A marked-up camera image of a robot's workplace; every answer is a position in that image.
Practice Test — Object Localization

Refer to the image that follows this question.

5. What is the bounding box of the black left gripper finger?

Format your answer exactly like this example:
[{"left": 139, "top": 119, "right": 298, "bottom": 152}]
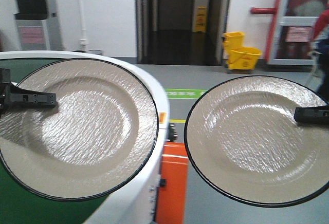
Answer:
[{"left": 1, "top": 68, "right": 58, "bottom": 110}]

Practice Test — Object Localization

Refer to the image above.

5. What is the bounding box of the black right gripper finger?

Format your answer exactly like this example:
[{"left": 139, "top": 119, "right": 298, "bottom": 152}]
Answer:
[{"left": 294, "top": 105, "right": 328, "bottom": 125}]

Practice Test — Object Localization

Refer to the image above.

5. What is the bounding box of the beige black-rimmed plate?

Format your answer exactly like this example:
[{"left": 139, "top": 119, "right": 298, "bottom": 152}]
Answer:
[
  {"left": 1, "top": 59, "right": 159, "bottom": 201},
  {"left": 184, "top": 76, "right": 328, "bottom": 208}
]

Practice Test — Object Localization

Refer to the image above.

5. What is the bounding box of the person in red jacket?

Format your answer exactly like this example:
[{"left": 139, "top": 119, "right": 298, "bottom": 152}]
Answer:
[{"left": 310, "top": 4, "right": 328, "bottom": 101}]

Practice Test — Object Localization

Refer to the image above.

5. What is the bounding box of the black water dispenser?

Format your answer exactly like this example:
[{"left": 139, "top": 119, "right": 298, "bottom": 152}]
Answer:
[{"left": 14, "top": 0, "right": 63, "bottom": 50}]

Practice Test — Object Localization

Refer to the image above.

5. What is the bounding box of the yellow mop bucket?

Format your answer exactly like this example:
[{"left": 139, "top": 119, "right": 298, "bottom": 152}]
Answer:
[{"left": 222, "top": 31, "right": 262, "bottom": 70}]

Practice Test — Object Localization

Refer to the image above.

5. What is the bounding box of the red fire pipe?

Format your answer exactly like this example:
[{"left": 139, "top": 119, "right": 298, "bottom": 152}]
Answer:
[{"left": 249, "top": 0, "right": 281, "bottom": 63}]

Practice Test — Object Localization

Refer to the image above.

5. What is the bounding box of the yellow wet floor sign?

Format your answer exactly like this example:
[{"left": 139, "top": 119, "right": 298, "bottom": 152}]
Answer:
[{"left": 193, "top": 6, "right": 207, "bottom": 33}]

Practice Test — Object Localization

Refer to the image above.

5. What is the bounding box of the orange conveyor side panel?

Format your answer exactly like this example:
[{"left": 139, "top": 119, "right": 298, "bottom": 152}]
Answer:
[{"left": 155, "top": 142, "right": 188, "bottom": 223}]

